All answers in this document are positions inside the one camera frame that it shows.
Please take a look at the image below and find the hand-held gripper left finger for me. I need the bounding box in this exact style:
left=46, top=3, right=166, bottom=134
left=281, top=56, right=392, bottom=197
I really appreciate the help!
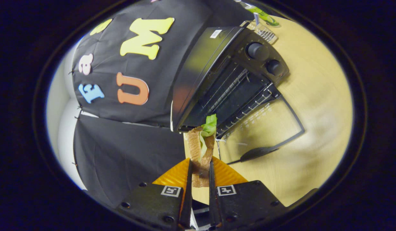
left=116, top=158, right=193, bottom=230

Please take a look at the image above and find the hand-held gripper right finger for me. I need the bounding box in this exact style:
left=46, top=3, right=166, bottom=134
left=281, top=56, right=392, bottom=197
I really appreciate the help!
left=209, top=157, right=286, bottom=230

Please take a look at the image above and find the toast sandwich with lettuce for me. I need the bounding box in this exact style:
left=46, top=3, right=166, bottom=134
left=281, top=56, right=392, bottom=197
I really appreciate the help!
left=187, top=114, right=218, bottom=188

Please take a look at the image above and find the black toaster oven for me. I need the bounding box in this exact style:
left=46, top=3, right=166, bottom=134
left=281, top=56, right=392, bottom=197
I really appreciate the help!
left=171, top=26, right=306, bottom=165

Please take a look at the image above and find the black backdrop cloth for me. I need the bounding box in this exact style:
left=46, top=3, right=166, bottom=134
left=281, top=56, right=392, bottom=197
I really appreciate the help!
left=71, top=0, right=259, bottom=209

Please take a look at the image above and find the green drink bottle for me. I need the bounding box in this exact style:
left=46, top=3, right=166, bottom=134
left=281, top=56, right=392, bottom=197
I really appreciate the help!
left=240, top=1, right=280, bottom=27

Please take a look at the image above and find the metal wire rack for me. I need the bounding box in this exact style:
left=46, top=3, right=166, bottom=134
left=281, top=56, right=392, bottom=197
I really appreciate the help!
left=240, top=20, right=278, bottom=45

